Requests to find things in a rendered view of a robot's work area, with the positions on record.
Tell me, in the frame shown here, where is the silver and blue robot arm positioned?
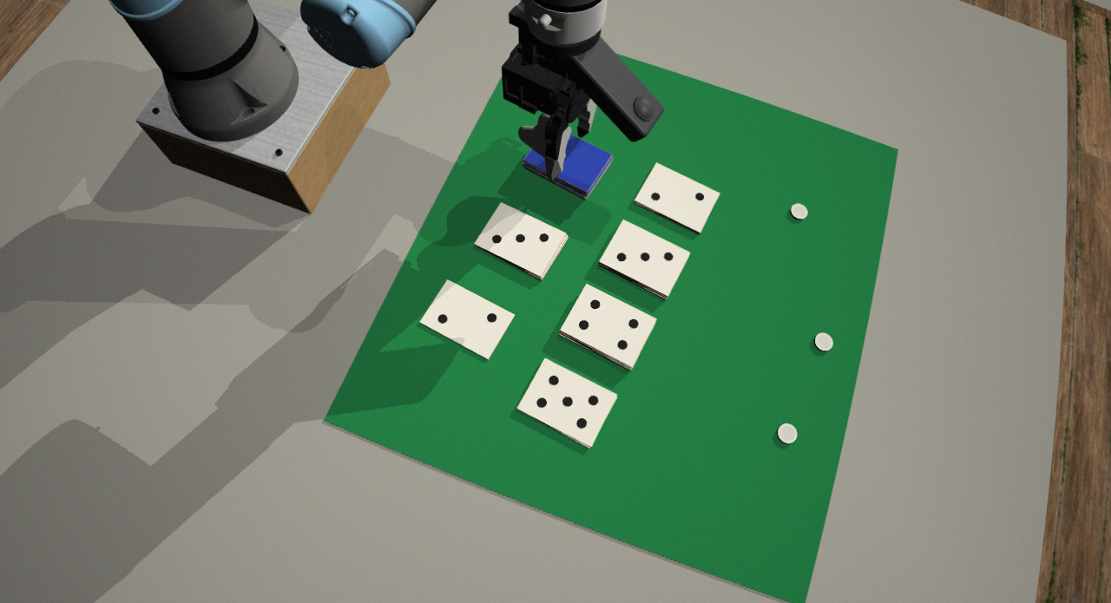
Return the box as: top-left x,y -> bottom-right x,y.
109,0 -> 664,142

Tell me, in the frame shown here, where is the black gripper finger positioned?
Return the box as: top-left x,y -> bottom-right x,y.
577,99 -> 595,138
518,107 -> 572,180

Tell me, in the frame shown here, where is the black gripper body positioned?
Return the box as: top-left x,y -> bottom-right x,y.
502,0 -> 601,123

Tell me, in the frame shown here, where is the green felt mat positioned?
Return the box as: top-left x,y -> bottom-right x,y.
324,54 -> 898,603

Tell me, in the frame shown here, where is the white tile with four black dots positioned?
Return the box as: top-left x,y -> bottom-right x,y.
560,284 -> 657,368

